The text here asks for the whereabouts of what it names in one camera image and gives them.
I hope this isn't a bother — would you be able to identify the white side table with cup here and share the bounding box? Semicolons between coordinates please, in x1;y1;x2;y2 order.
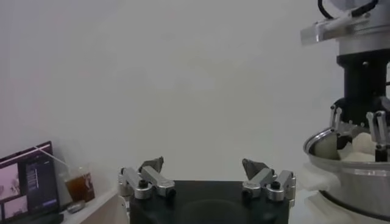
59;187;129;224

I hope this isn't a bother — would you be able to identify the white electric cooker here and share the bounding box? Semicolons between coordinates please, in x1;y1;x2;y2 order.
288;164;390;224

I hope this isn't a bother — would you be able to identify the iced coffee cup with straw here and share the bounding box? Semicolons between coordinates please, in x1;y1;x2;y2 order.
33;145;96;204

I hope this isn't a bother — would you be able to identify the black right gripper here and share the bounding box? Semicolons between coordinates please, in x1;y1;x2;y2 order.
329;50;390;163

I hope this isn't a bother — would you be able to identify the perforated steel steamer basket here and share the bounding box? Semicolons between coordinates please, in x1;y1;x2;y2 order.
303;126;390;220

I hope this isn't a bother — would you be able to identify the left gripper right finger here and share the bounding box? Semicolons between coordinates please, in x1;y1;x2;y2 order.
241;158;297;208

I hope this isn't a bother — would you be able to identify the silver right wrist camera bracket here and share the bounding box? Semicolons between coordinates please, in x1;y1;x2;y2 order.
300;12;380;47

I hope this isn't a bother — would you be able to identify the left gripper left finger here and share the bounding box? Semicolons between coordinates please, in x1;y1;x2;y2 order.
118;156;177;200

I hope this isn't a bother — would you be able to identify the white steamed baozi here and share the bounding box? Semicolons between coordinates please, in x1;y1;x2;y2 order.
312;133;341;161
352;132;377;156

